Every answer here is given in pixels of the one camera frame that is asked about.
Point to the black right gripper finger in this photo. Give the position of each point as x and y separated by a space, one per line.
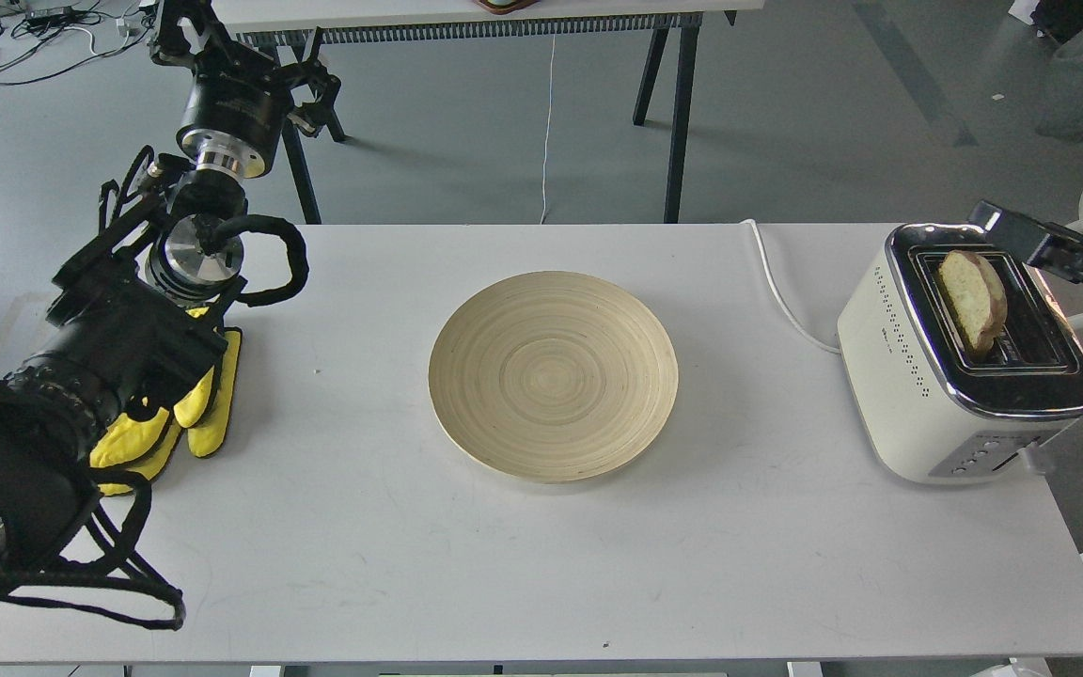
1044 245

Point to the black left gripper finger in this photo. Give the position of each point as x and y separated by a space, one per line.
188 34
310 118

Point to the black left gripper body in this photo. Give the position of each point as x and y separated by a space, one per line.
237 110

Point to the slice of toast bread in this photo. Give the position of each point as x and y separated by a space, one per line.
977 300

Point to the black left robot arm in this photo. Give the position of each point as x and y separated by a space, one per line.
139 316

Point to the cream and chrome toaster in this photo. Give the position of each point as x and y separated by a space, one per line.
934 414

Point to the white background table black legs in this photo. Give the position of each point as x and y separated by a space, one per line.
271 25

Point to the brown object on background table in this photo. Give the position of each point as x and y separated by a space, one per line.
504 6

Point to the round bamboo plate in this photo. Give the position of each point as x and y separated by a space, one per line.
553 377

